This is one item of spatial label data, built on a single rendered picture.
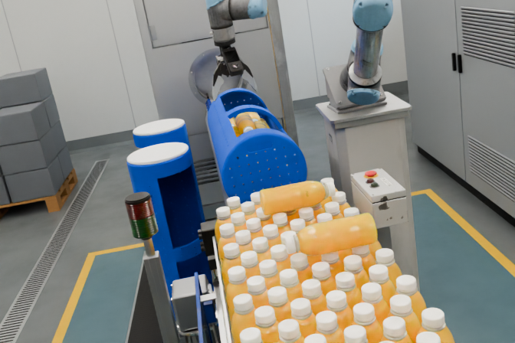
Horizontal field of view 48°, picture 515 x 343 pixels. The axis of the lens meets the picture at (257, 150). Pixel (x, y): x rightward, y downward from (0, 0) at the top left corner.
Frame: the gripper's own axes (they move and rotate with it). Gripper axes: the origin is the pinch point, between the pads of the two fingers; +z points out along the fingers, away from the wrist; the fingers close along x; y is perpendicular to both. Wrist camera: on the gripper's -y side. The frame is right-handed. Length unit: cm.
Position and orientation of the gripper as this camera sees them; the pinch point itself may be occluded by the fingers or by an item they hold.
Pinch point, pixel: (236, 97)
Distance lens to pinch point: 199.9
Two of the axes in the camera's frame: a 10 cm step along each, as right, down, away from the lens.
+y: -2.2, -3.8, 9.0
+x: -9.6, 2.4, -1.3
